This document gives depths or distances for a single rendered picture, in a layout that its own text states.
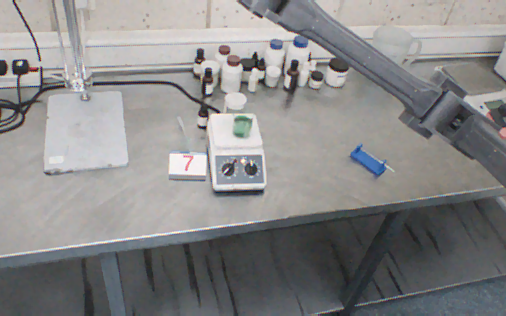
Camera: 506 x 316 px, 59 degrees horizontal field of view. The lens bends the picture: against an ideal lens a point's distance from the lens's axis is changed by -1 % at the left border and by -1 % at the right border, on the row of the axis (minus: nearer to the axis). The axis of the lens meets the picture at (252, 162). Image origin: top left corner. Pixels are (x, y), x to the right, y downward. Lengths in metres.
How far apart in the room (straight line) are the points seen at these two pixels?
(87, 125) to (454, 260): 1.54
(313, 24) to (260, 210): 0.51
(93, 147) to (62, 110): 0.18
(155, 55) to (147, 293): 0.83
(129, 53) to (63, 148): 0.39
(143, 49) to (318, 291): 1.07
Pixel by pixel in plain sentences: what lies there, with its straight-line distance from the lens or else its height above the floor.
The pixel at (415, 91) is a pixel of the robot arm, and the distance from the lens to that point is 0.82.
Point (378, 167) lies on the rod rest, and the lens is 1.24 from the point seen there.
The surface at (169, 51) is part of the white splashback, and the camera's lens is 1.45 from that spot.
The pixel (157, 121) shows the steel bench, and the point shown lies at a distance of 1.28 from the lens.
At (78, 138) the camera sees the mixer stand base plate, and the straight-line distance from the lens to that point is 1.23.
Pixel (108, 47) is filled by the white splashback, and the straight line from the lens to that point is 1.43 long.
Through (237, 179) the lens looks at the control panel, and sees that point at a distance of 1.08.
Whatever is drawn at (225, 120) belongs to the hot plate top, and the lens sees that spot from 1.15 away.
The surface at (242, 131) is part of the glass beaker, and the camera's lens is 1.08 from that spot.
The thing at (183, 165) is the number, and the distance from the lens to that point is 1.13.
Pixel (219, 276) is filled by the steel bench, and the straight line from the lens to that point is 1.74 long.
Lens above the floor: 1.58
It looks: 45 degrees down
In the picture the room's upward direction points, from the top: 10 degrees clockwise
